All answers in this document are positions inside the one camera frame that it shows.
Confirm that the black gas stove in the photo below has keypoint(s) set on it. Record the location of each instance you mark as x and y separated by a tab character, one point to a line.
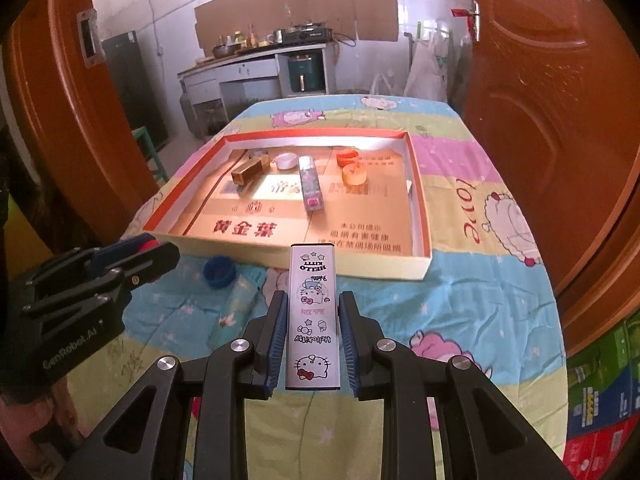
307	34

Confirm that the metal basin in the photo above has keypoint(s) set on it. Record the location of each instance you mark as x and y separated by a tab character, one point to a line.
226	50

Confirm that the green printed carton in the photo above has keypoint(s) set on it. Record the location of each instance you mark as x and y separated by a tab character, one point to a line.
600	385

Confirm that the dark refrigerator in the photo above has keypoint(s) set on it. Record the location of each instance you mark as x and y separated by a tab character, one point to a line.
135	90

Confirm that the cartoon sheep printed blanket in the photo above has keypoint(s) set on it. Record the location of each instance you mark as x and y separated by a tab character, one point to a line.
475	310

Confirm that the gold rectangular box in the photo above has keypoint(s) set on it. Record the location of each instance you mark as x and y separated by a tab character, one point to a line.
247	171

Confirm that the blue bottle cap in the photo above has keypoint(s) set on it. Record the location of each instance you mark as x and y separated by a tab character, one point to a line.
219	271

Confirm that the white bottle cap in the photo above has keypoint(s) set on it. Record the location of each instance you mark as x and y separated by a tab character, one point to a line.
284	160

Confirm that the red printed carton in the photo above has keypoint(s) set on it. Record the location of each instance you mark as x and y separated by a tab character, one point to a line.
592	452

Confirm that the amber round lid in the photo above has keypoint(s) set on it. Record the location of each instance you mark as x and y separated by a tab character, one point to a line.
353	175

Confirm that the silver cartoon cat case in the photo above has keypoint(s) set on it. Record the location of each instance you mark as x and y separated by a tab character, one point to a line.
314	320

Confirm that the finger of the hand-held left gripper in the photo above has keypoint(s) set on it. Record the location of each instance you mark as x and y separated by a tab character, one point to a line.
120	251
150	265

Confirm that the person's left hand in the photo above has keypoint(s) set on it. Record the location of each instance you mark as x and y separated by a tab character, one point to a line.
57	410

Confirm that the orange-rimmed cardboard tray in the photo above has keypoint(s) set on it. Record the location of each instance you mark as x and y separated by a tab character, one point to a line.
360	220

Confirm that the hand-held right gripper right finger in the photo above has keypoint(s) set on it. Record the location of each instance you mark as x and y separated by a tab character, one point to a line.
350	345

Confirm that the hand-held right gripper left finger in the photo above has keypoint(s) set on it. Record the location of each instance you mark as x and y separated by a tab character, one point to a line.
277	345

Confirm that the brown oil bottle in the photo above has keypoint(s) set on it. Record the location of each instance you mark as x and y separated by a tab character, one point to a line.
252	39

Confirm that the clear pink-ended tube box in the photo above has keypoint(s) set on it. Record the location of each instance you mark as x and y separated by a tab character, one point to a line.
310	185

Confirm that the red paper strip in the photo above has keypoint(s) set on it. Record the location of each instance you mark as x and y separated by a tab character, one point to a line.
457	12

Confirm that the brown wooden door with plate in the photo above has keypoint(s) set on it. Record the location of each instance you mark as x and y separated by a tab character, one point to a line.
45	125

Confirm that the metal door lock plate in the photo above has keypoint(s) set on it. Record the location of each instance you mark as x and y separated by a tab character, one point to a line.
89	38

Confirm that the green air fryer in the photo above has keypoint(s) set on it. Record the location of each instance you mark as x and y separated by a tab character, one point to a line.
304	74

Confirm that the orange bottle cap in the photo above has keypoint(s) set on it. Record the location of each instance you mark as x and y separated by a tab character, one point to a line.
346	156

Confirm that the green stool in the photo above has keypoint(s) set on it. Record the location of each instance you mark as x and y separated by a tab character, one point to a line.
146	147

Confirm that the cardboard sheets wall cover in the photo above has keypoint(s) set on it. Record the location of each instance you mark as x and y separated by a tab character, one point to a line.
300	5

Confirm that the white kitchen counter cabinet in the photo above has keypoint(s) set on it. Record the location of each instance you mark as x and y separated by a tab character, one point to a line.
240	71

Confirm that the white plastic bag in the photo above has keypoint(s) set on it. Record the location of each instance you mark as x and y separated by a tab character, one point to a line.
382	85

